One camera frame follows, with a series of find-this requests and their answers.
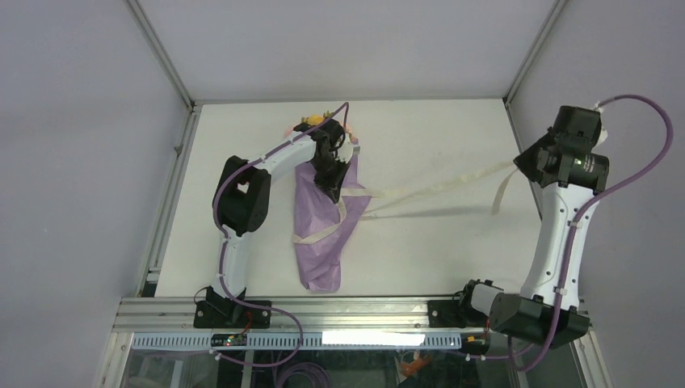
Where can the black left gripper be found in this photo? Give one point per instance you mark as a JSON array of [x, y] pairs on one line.
[[333, 186]]

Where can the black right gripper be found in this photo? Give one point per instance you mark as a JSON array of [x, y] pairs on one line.
[[523, 159]]

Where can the purple wrapping paper sheet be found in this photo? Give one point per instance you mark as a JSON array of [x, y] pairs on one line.
[[319, 265]]

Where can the cream ribbon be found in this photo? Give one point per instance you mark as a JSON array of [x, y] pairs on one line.
[[398, 196]]

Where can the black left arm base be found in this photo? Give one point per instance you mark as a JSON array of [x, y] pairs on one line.
[[216, 312]]

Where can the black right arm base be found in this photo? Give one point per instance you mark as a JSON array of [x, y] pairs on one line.
[[455, 312]]

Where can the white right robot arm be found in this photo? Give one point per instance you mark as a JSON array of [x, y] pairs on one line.
[[545, 310]]

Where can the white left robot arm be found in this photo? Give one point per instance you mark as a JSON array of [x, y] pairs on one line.
[[241, 201]]

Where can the white slotted cable duct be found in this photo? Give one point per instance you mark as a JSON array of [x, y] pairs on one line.
[[326, 340]]

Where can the aluminium mounting rail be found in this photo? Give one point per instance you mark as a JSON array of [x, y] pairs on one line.
[[185, 314]]

